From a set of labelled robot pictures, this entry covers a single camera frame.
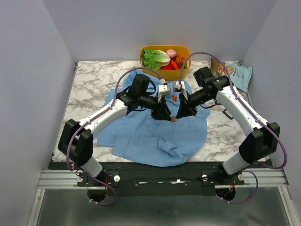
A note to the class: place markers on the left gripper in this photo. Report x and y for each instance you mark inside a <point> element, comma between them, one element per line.
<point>161,111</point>

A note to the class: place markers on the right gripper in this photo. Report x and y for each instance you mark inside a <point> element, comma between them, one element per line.
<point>184,105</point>

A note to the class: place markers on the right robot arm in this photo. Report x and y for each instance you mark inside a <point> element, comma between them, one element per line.
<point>261,136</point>

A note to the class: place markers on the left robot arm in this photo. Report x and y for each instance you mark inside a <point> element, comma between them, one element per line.
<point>76,140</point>

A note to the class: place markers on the red pepper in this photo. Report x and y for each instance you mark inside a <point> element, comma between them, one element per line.
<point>171,66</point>

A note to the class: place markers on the orange carrots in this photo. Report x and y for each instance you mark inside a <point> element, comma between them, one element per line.
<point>180,61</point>

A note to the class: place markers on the yellow plastic basket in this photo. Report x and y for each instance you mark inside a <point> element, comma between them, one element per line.
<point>168,75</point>

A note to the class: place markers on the green lettuce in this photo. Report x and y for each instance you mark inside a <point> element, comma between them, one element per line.
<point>155,59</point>

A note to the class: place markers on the red onion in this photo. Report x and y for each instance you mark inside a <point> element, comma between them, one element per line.
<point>171,53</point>

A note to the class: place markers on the blue chip bag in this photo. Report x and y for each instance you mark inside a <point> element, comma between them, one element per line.
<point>240,75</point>

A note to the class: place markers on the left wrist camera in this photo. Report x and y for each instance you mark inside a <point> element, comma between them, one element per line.
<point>163,91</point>

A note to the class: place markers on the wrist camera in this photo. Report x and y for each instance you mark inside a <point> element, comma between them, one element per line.
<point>179,86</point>
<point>163,91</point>

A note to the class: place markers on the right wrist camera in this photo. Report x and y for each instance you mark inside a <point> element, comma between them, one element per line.
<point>179,86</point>

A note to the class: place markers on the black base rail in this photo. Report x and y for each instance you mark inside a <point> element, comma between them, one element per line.
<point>125,179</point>

